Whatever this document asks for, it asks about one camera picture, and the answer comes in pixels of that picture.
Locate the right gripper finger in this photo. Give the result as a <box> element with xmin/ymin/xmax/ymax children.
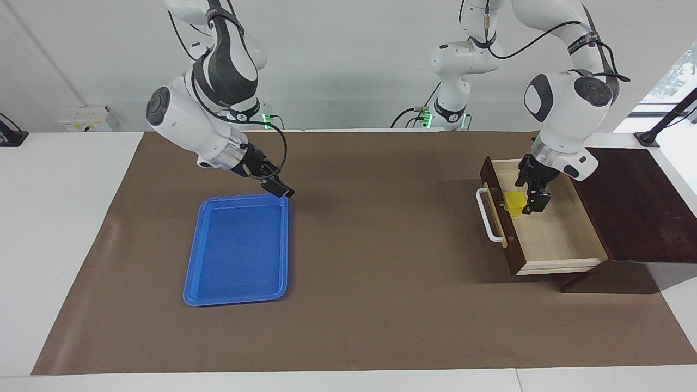
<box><xmin>271</xmin><ymin>170</ymin><xmax>296</xmax><ymax>197</ymax></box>
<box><xmin>260</xmin><ymin>177</ymin><xmax>288</xmax><ymax>198</ymax></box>

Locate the yellow cube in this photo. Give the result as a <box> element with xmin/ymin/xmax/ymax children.
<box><xmin>503</xmin><ymin>191</ymin><xmax>528</xmax><ymax>218</ymax></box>

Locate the dark wooden drawer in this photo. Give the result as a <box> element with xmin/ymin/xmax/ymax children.
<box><xmin>480</xmin><ymin>156</ymin><xmax>609</xmax><ymax>276</ymax></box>

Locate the white drawer handle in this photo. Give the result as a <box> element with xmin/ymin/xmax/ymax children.
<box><xmin>476</xmin><ymin>187</ymin><xmax>505</xmax><ymax>243</ymax></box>

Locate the dark wooden drawer cabinet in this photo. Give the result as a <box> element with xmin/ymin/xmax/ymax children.
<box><xmin>558</xmin><ymin>147</ymin><xmax>697</xmax><ymax>295</ymax></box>

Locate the blue plastic tray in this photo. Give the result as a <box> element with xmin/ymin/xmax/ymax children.
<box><xmin>182</xmin><ymin>193</ymin><xmax>289</xmax><ymax>307</ymax></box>

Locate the brown paper table mat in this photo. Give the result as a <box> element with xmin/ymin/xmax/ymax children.
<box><xmin>31</xmin><ymin>130</ymin><xmax>697</xmax><ymax>376</ymax></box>

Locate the bright window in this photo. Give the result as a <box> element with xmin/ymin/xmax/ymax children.
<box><xmin>615</xmin><ymin>44</ymin><xmax>697</xmax><ymax>194</ymax></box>

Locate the black right arm gripper cable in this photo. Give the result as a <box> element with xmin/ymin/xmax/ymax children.
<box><xmin>166</xmin><ymin>0</ymin><xmax>289</xmax><ymax>178</ymax></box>

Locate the black arm gripper cable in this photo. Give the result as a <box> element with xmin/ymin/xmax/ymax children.
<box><xmin>460</xmin><ymin>0</ymin><xmax>631</xmax><ymax>84</ymax></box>
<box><xmin>166</xmin><ymin>0</ymin><xmax>289</xmax><ymax>178</ymax></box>

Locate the black left arm gripper cable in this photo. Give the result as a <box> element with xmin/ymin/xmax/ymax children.
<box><xmin>460</xmin><ymin>0</ymin><xmax>631</xmax><ymax>84</ymax></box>

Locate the black left arm base cable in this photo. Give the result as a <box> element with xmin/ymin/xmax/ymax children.
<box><xmin>390</xmin><ymin>82</ymin><xmax>443</xmax><ymax>130</ymax></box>

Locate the black camera stand pole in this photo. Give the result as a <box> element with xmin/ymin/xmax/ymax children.
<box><xmin>634</xmin><ymin>87</ymin><xmax>697</xmax><ymax>148</ymax></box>

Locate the white wall outlet box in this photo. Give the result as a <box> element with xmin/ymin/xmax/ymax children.
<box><xmin>59</xmin><ymin>106</ymin><xmax>121</xmax><ymax>132</ymax></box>

